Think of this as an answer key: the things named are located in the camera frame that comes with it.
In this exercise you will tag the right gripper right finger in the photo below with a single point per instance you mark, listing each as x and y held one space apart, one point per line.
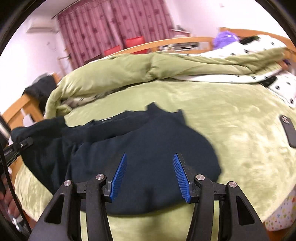
237 218

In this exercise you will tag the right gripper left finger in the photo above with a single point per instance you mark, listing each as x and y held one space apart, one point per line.
61 218

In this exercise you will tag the dark navy sweatshirt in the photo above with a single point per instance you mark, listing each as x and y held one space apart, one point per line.
149 139

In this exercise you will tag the person's left hand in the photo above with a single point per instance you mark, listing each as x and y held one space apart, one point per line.
10 203

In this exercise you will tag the black garment on headboard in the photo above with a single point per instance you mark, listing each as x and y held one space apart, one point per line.
41 89

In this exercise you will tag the green plush bed sheet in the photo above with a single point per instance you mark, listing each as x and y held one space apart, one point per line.
240 120

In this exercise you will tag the black smartphone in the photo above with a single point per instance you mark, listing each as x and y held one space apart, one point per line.
289 130

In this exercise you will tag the green folded quilt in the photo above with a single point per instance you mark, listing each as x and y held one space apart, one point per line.
122 70

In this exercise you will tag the white air conditioner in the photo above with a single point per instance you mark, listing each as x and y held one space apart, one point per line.
41 25

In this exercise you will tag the maroon floral curtain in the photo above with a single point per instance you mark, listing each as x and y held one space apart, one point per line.
89 28

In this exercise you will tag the left red chair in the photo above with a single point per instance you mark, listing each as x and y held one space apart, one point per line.
112 50

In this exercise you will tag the red chair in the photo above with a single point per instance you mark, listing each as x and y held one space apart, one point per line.
131 42
112 50

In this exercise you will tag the right red chair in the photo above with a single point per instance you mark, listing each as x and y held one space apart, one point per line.
131 42

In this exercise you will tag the black remote on quilt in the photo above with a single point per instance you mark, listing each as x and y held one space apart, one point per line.
247 40

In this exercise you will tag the purple plush toy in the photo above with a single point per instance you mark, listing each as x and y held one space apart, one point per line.
223 39

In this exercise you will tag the wooden bed frame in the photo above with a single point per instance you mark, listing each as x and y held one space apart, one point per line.
29 105

